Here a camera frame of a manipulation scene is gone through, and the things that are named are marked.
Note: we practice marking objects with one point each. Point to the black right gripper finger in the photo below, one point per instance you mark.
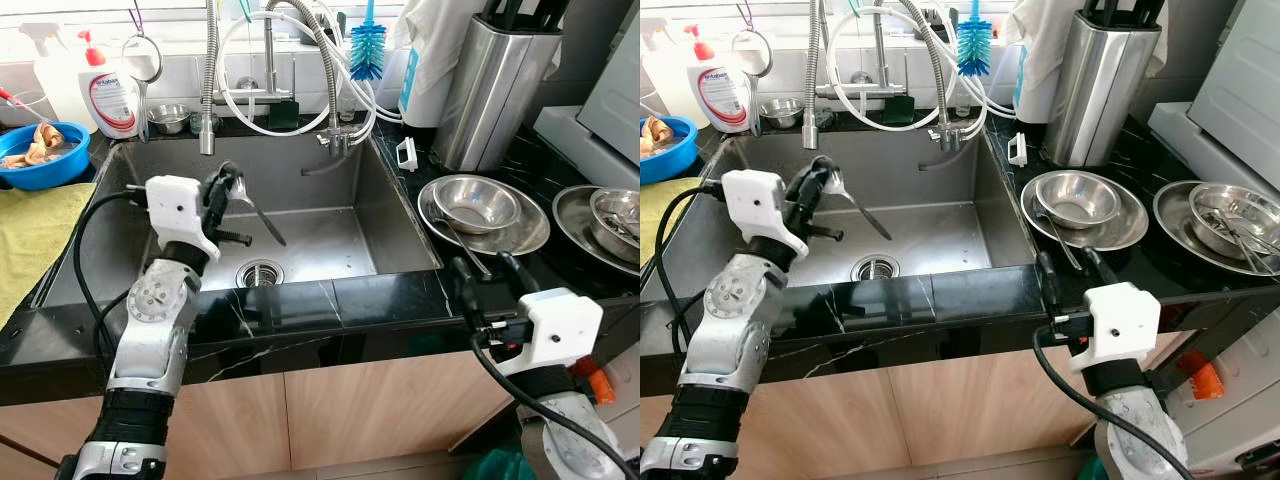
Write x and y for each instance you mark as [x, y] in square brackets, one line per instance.
[520, 275]
[465, 290]
[1049, 285]
[1100, 272]

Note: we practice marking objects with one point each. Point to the stainless steel plate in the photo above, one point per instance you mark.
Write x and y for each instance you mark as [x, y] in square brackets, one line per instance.
[575, 230]
[1175, 225]
[1120, 230]
[520, 235]

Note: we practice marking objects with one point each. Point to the steel sink drain strainer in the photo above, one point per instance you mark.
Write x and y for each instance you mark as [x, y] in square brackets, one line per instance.
[874, 268]
[260, 273]

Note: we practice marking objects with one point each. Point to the small steel bowl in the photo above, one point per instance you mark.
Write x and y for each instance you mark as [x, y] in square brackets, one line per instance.
[168, 120]
[779, 114]

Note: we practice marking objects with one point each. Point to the stainless steel bowl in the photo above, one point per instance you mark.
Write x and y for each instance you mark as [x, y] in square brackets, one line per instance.
[1078, 200]
[610, 240]
[480, 205]
[1215, 245]

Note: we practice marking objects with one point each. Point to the black box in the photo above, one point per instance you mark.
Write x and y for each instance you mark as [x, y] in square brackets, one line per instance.
[284, 113]
[896, 109]

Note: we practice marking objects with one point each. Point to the steel spring faucet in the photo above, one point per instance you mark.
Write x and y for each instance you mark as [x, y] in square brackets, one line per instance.
[208, 80]
[812, 80]

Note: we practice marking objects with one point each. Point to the orange plastic object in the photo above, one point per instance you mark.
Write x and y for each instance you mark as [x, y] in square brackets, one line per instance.
[1202, 378]
[598, 385]

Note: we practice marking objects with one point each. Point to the stainless steel fork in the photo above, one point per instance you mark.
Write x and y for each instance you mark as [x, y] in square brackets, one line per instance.
[1240, 245]
[622, 226]

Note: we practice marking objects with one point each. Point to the stainless steel sink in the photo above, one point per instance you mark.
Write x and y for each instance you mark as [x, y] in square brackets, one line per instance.
[340, 230]
[950, 225]

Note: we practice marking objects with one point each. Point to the white red soap pump bottle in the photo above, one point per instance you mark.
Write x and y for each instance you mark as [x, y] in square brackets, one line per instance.
[718, 95]
[110, 100]

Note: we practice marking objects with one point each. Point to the blue plastic bowl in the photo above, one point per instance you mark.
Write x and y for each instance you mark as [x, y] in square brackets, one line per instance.
[55, 172]
[675, 168]

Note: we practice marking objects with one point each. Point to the green plastic bag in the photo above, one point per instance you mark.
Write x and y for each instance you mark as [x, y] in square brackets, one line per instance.
[1090, 470]
[500, 465]

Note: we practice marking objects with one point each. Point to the small steel mesh strainer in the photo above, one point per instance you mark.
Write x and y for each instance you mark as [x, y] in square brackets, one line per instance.
[142, 62]
[751, 56]

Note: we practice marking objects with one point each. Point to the yellow cloth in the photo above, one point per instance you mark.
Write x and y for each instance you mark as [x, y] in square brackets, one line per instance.
[30, 240]
[660, 230]

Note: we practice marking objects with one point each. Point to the white spray bottle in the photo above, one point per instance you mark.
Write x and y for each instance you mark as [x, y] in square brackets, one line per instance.
[55, 90]
[665, 80]

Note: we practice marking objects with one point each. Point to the steel knife block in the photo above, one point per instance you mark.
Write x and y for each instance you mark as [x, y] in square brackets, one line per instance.
[490, 100]
[1095, 100]

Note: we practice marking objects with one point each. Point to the blue bottle brush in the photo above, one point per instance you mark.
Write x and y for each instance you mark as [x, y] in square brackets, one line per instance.
[367, 55]
[975, 50]

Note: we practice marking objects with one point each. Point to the grey countertop appliance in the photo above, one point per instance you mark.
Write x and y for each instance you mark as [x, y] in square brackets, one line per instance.
[1240, 90]
[610, 110]

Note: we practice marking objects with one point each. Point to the white water filter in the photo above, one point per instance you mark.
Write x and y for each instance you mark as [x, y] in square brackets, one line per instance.
[1028, 95]
[420, 100]

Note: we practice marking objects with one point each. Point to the white floor appliance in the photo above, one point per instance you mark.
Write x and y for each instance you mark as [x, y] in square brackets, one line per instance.
[1250, 400]

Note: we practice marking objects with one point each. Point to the red plastic stick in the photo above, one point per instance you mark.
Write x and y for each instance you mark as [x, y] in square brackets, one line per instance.
[22, 106]

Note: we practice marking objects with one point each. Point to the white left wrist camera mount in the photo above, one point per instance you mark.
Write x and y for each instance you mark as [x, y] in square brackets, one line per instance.
[180, 210]
[755, 205]

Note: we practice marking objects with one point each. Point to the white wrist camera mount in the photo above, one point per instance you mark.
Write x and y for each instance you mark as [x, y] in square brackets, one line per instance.
[560, 325]
[180, 210]
[755, 205]
[1125, 320]

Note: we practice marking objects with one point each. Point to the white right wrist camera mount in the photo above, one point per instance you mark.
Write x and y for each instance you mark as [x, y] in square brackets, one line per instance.
[560, 325]
[1125, 320]

